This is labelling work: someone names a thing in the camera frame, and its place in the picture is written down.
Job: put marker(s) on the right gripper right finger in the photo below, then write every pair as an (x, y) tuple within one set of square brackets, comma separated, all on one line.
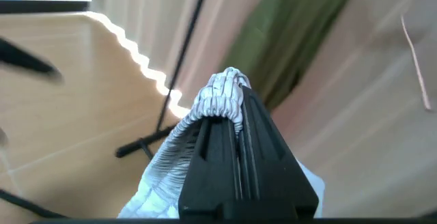
[(276, 179)]

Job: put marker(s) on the black clothes rack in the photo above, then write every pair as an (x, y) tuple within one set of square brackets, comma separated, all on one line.
[(181, 56)]

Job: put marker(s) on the beige curtain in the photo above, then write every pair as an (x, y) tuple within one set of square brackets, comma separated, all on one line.
[(358, 132)]

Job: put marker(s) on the pale grey shorts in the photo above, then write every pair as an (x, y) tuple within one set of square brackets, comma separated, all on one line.
[(218, 94)]

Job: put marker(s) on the pink clothes hanger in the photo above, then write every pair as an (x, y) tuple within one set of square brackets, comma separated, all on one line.
[(418, 73)]

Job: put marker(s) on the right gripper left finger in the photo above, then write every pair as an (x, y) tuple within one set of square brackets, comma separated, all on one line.
[(211, 176)]

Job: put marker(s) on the green printed shirt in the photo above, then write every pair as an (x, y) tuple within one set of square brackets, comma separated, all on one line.
[(283, 39)]

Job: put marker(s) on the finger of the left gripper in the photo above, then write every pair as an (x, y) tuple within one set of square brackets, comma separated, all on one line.
[(24, 60)]

